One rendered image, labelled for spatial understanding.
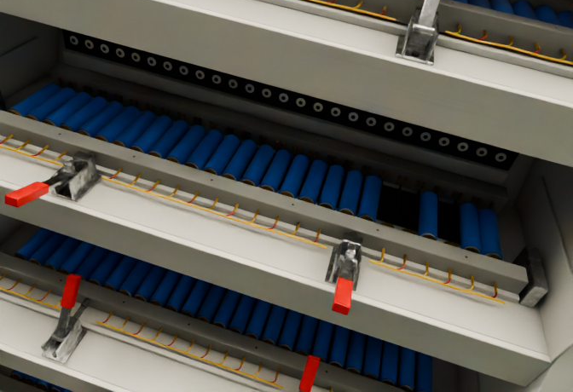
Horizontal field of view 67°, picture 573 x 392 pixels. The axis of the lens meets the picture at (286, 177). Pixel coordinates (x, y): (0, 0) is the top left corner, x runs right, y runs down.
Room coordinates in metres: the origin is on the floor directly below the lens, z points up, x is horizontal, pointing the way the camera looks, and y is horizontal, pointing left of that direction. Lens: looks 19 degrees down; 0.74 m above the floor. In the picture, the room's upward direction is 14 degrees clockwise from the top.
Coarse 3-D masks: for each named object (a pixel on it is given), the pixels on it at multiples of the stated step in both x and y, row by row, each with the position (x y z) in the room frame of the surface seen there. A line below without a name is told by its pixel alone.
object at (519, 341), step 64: (0, 64) 0.47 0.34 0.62; (320, 128) 0.49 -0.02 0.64; (0, 192) 0.36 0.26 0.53; (128, 192) 0.38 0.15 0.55; (192, 256) 0.34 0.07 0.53; (256, 256) 0.34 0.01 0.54; (320, 256) 0.36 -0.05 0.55; (512, 256) 0.40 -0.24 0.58; (384, 320) 0.32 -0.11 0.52; (448, 320) 0.32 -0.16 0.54; (512, 320) 0.33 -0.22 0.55
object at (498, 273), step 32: (0, 128) 0.41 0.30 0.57; (32, 128) 0.41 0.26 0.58; (96, 160) 0.40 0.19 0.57; (128, 160) 0.39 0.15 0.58; (160, 160) 0.40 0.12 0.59; (192, 192) 0.39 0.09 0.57; (224, 192) 0.38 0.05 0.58; (256, 192) 0.39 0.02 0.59; (320, 224) 0.37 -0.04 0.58; (352, 224) 0.37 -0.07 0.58; (416, 256) 0.36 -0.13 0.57; (448, 256) 0.36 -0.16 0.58; (480, 256) 0.36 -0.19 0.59; (512, 288) 0.35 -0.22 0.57
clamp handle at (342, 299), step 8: (344, 256) 0.33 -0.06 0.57; (352, 256) 0.33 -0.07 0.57; (344, 264) 0.32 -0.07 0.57; (352, 264) 0.33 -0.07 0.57; (344, 272) 0.31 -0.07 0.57; (344, 280) 0.30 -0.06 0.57; (336, 288) 0.28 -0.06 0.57; (344, 288) 0.29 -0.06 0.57; (336, 296) 0.27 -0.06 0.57; (344, 296) 0.28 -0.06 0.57; (336, 304) 0.27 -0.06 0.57; (344, 304) 0.27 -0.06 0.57; (344, 312) 0.26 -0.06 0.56
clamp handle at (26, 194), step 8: (72, 168) 0.36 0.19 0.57; (56, 176) 0.35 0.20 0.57; (64, 176) 0.35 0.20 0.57; (72, 176) 0.36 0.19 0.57; (32, 184) 0.32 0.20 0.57; (40, 184) 0.33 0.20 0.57; (48, 184) 0.33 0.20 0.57; (56, 184) 0.34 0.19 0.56; (16, 192) 0.31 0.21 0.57; (24, 192) 0.31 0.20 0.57; (32, 192) 0.31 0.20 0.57; (40, 192) 0.32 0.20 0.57; (48, 192) 0.33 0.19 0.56; (8, 200) 0.30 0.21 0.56; (16, 200) 0.30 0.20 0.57; (24, 200) 0.30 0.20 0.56
